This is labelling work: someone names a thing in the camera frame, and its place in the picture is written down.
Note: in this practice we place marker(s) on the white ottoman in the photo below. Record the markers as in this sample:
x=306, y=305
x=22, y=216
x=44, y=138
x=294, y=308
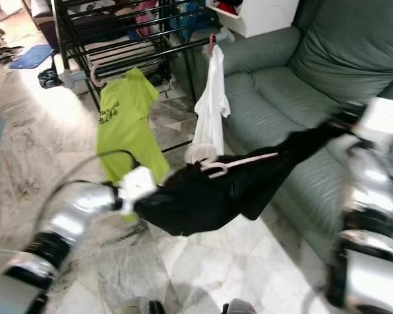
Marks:
x=65, y=65

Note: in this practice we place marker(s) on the purple seat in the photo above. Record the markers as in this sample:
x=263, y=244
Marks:
x=42, y=10

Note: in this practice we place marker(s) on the pink garment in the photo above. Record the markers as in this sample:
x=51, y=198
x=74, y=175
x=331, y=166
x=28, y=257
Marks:
x=147, y=16

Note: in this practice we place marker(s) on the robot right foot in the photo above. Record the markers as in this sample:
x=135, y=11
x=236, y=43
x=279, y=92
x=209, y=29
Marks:
x=239, y=309

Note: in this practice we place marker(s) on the pink hanger with green shirt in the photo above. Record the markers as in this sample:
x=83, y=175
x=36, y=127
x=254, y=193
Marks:
x=91, y=76

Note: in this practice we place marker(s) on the pink plastic hanger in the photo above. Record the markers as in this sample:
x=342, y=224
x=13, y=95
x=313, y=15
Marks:
x=249, y=159

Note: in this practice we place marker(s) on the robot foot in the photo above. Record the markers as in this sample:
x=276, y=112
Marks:
x=137, y=307
x=239, y=309

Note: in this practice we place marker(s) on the white storage box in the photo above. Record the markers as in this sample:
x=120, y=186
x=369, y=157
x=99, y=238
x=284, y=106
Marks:
x=268, y=16

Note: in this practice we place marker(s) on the white t-shirt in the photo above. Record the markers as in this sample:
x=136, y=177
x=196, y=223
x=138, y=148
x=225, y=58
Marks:
x=211, y=111

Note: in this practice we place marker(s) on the red cloth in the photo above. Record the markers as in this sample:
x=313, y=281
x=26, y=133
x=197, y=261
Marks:
x=226, y=6

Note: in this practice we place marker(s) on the dark clothes pile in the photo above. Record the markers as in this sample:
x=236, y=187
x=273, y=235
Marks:
x=1, y=53

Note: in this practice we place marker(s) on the blue floor mat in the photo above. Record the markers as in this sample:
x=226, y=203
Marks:
x=33, y=57

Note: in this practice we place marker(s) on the blue bag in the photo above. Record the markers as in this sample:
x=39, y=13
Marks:
x=190, y=19

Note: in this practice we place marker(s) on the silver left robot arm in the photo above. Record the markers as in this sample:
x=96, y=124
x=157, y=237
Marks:
x=78, y=212

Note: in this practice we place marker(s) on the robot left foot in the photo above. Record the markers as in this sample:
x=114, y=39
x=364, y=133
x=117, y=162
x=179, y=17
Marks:
x=137, y=307

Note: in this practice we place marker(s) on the black garment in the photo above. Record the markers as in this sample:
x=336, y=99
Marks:
x=196, y=199

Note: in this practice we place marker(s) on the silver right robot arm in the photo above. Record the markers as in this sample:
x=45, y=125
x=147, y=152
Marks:
x=367, y=190

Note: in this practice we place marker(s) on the lime green t-shirt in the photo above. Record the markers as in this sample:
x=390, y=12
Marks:
x=128, y=124

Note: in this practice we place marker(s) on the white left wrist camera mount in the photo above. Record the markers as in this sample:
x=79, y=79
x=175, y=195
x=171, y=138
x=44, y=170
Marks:
x=137, y=186

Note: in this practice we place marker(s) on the red hanger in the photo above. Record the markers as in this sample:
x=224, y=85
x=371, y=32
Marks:
x=211, y=44

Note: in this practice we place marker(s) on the black bag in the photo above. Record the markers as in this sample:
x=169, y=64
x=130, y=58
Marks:
x=51, y=78

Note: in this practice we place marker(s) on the black metal drying rack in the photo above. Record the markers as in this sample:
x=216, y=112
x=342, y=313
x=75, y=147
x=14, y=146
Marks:
x=157, y=55

